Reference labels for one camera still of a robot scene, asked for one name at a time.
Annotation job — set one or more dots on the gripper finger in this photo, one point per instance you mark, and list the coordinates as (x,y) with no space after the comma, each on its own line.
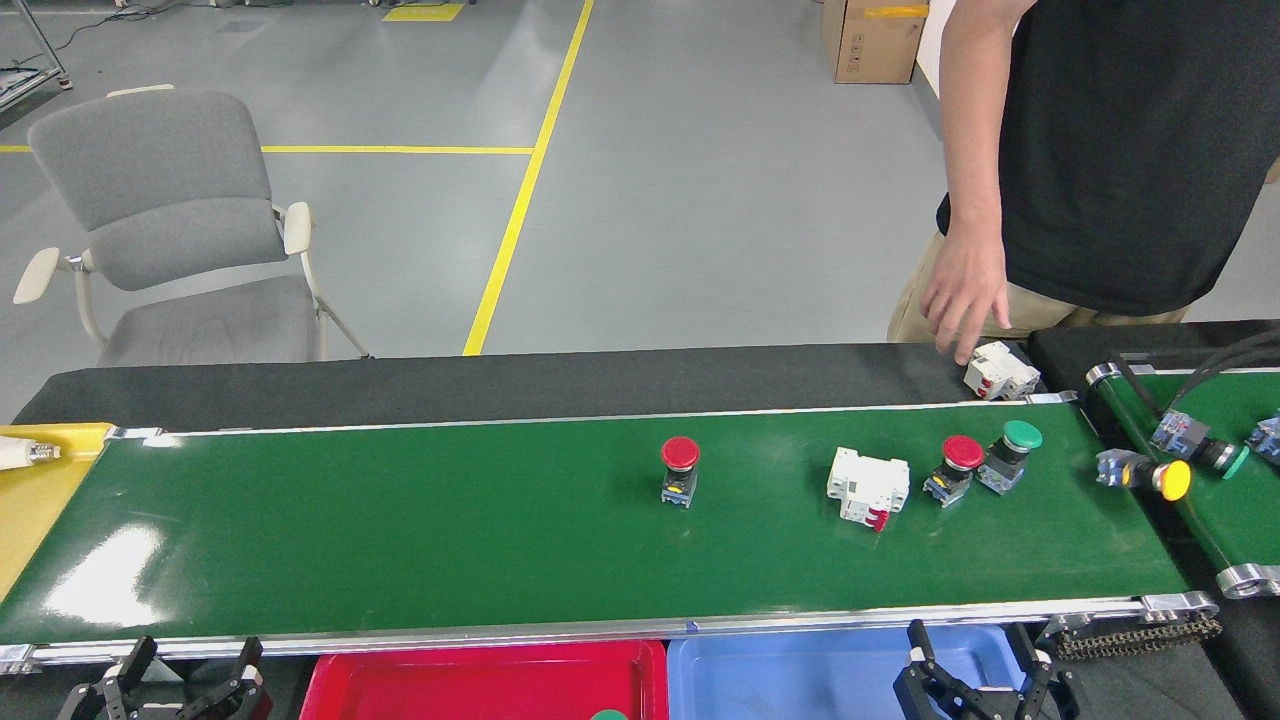
(240,700)
(925,695)
(1055,695)
(100,705)

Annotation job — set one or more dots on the white circuit breaker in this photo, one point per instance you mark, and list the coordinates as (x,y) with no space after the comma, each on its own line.
(1000,372)
(865,480)

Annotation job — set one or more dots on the yellow push button switch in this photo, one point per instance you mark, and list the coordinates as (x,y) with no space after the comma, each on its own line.
(1175,481)

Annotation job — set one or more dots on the person's right forearm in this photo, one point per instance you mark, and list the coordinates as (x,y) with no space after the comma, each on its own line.
(972,150)

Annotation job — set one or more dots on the short green conveyor belt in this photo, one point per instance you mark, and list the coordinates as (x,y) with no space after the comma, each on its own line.
(1230,520)

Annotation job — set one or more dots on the long green conveyor belt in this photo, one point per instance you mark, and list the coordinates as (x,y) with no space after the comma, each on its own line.
(500,540)

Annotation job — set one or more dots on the person's right hand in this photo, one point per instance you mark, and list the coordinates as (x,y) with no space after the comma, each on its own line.
(965,290)

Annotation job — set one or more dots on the blue plastic bin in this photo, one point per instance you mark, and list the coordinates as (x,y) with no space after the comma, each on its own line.
(800,680)

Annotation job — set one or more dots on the yellow plastic bin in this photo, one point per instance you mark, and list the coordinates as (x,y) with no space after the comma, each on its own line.
(30,520)

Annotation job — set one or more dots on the red plastic bin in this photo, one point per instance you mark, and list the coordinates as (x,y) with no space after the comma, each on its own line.
(450,690)

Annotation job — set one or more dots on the white threaded plug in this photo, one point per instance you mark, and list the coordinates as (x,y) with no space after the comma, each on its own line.
(20,453)

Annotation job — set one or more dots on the grey office chair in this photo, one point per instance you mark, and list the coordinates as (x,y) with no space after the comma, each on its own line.
(160,170)

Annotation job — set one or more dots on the person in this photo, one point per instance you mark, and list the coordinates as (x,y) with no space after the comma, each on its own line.
(1130,150)

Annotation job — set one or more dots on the metal rack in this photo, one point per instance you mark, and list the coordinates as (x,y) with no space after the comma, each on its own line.
(65,83)

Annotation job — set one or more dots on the cardboard box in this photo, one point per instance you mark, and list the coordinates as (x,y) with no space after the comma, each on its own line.
(880,45)

